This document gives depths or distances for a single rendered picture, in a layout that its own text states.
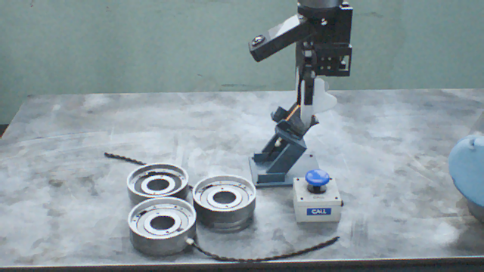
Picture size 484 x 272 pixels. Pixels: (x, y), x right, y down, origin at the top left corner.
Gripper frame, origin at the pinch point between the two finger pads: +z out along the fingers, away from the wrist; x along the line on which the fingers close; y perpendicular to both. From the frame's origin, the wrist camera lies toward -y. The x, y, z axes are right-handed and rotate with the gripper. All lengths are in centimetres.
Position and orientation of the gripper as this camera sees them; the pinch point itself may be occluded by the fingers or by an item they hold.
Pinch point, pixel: (301, 114)
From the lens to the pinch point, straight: 108.2
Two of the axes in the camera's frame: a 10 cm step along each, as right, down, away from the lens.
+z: 0.0, 8.7, 4.9
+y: 10.0, -0.4, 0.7
